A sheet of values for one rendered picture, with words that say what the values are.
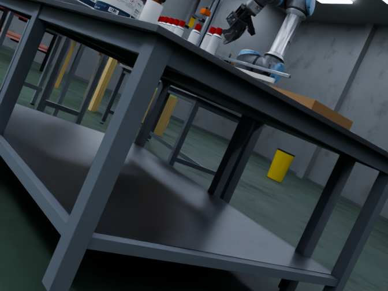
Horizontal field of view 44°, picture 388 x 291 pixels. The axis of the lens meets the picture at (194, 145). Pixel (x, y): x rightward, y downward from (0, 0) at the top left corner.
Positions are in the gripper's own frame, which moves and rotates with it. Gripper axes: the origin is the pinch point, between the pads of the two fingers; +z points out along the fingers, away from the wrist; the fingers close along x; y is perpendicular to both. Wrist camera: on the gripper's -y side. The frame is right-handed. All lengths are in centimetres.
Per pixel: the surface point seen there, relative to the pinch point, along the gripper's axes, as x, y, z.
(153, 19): -20.1, 27.6, 16.3
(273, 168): -321, -557, 282
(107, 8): -12, 55, 19
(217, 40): -4.7, 1.4, 3.1
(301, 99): 70, 13, -21
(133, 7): -12.2, 44.9, 12.9
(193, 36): -21.9, 1.6, 14.5
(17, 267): 100, 83, 61
